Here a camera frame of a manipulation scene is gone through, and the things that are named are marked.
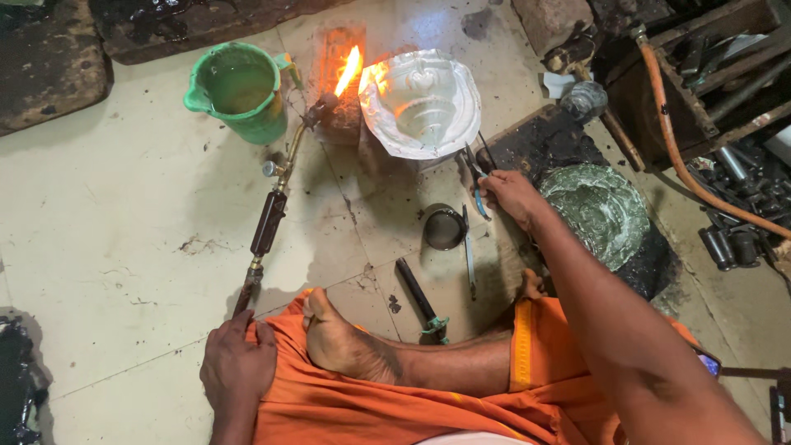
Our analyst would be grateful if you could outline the brown stone block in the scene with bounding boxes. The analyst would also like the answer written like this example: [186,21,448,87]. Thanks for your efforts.
[512,0,595,58]

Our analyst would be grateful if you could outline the dark charred lump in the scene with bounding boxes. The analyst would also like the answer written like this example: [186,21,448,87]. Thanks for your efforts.
[541,30,599,76]

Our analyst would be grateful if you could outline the red brick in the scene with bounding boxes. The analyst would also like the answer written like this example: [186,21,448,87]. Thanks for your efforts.
[311,23,368,147]

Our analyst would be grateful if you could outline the hammer with wooden handle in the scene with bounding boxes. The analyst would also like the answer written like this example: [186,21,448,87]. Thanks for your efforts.
[558,64,647,173]

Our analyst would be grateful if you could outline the blue handled pliers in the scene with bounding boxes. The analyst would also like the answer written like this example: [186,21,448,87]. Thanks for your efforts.
[463,130,497,222]

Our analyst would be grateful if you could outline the orange rubber hose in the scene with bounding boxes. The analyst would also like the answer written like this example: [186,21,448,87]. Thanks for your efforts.
[630,23,791,242]

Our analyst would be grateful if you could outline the thin metal file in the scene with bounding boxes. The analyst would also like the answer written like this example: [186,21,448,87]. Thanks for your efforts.
[461,206,478,302]

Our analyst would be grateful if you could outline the black pitch heap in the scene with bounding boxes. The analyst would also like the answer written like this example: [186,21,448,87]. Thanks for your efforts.
[0,314,51,445]

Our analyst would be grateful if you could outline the green plastic jug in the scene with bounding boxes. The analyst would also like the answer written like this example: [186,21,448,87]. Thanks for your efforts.
[183,41,304,147]

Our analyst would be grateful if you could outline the long black pitch slab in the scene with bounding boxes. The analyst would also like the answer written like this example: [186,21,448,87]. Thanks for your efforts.
[88,0,356,66]

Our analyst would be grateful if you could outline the person's orange waist cloth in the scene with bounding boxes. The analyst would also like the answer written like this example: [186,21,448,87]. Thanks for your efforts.
[246,288,702,445]

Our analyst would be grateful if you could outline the green embossed metal plate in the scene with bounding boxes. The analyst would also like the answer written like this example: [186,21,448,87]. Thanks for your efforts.
[538,163,651,273]

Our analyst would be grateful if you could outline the black pitch block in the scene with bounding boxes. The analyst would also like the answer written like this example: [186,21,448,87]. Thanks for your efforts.
[477,104,682,302]

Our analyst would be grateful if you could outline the black rod tool teal clamp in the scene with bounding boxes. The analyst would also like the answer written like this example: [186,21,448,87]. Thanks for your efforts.
[395,258,451,345]

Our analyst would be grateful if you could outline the large black pitch slab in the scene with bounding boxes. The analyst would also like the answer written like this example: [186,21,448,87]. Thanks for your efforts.
[0,0,115,138]

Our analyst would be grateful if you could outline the silver embossed face plate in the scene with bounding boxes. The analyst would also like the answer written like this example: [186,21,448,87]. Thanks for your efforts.
[358,49,483,162]

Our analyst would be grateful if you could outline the brass gas torch brown handle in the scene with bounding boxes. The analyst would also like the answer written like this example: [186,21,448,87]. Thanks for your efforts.
[231,91,342,320]

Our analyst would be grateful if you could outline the dark metal stand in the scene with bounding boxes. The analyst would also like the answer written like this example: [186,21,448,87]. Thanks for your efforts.
[718,365,791,445]

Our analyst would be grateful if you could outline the person's left foot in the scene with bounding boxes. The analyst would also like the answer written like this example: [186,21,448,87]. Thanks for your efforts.
[517,267,549,302]

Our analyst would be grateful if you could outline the person's right leg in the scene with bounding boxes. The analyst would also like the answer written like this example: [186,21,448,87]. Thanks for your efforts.
[302,287,515,398]

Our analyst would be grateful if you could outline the person's right hand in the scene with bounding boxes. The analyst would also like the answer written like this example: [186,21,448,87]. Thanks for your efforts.
[477,170,549,234]

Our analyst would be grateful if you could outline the smartphone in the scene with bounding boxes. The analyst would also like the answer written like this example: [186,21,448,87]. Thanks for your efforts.
[691,345,723,379]

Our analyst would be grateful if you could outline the wooden crate with tools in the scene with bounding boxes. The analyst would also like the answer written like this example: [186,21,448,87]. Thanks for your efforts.
[601,0,791,173]

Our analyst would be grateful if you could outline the person's left hand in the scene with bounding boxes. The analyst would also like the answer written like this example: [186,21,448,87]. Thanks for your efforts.
[199,308,279,416]

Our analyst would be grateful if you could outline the small black round bowl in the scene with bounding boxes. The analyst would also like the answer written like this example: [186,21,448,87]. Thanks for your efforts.
[423,206,468,252]

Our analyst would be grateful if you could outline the white paper scrap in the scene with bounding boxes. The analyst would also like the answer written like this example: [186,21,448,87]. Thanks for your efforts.
[543,70,580,100]

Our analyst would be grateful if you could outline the heap of metal punches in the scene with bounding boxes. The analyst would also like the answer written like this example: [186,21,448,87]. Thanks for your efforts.
[687,141,791,274]

